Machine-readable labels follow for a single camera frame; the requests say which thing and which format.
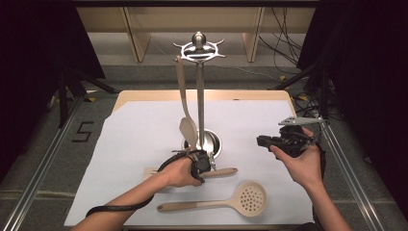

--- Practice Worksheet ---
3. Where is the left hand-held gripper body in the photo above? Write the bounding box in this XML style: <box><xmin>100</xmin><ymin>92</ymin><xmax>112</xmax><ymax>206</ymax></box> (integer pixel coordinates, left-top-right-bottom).
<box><xmin>171</xmin><ymin>147</ymin><xmax>218</xmax><ymax>186</ymax></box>

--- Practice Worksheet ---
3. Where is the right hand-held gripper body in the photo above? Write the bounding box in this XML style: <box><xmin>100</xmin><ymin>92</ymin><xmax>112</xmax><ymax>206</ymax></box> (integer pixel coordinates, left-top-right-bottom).
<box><xmin>270</xmin><ymin>115</ymin><xmax>328</xmax><ymax>159</ymax></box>

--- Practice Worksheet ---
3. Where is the beige slotted turner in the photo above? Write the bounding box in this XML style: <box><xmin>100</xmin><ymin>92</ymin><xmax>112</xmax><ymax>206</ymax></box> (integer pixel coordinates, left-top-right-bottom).
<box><xmin>142</xmin><ymin>167</ymin><xmax>239</xmax><ymax>181</ymax></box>

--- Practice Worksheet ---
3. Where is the beige solid turner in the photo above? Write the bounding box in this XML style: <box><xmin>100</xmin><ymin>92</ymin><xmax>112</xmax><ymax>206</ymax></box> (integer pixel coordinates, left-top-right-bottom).
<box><xmin>175</xmin><ymin>55</ymin><xmax>199</xmax><ymax>151</ymax></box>

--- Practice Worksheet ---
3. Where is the beige perforated skimmer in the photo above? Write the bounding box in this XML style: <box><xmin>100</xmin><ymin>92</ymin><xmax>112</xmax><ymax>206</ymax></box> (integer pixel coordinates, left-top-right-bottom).
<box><xmin>156</xmin><ymin>181</ymin><xmax>268</xmax><ymax>218</ymax></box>

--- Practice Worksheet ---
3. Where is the steel utensil rack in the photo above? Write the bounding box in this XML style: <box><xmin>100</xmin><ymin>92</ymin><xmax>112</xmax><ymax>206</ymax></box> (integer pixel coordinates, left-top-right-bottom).
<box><xmin>172</xmin><ymin>31</ymin><xmax>227</xmax><ymax>160</ymax></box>

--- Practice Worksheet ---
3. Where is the person's left hand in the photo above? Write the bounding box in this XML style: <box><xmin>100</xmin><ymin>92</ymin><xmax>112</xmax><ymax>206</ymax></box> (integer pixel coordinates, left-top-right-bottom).
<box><xmin>157</xmin><ymin>156</ymin><xmax>206</xmax><ymax>189</ymax></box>

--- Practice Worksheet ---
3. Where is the person's right hand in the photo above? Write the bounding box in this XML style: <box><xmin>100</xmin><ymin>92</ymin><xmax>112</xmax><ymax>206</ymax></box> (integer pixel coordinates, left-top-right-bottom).
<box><xmin>268</xmin><ymin>127</ymin><xmax>325</xmax><ymax>191</ymax></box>

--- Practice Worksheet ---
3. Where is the black metal stand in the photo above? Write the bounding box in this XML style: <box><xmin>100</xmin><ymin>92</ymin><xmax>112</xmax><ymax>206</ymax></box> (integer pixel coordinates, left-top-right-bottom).
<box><xmin>57</xmin><ymin>66</ymin><xmax>119</xmax><ymax>129</ymax></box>
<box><xmin>268</xmin><ymin>62</ymin><xmax>331</xmax><ymax>119</ymax></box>

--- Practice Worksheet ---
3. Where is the white table sheet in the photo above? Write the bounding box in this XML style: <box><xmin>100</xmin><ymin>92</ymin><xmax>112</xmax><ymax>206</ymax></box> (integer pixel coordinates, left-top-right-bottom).
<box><xmin>64</xmin><ymin>99</ymin><xmax>314</xmax><ymax>227</ymax></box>

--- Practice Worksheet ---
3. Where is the black curtain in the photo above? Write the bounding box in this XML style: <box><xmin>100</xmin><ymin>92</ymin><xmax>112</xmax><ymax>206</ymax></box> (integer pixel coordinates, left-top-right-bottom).
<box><xmin>0</xmin><ymin>0</ymin><xmax>107</xmax><ymax>181</ymax></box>
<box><xmin>296</xmin><ymin>0</ymin><xmax>408</xmax><ymax>210</ymax></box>

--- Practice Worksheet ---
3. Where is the aluminium floor rail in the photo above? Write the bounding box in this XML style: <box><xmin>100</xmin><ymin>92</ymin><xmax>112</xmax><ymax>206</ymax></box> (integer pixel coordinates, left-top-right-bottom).
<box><xmin>0</xmin><ymin>95</ymin><xmax>81</xmax><ymax>231</ymax></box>
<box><xmin>320</xmin><ymin>124</ymin><xmax>386</xmax><ymax>231</ymax></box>

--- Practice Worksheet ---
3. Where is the bundle of black cables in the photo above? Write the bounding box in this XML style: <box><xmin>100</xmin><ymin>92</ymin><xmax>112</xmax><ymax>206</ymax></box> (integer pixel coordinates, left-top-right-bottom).
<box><xmin>258</xmin><ymin>7</ymin><xmax>311</xmax><ymax>75</ymax></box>

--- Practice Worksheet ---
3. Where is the light wooden shelf frame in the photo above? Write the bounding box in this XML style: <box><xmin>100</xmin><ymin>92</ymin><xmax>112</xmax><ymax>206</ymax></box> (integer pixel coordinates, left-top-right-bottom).
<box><xmin>76</xmin><ymin>7</ymin><xmax>317</xmax><ymax>64</ymax></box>

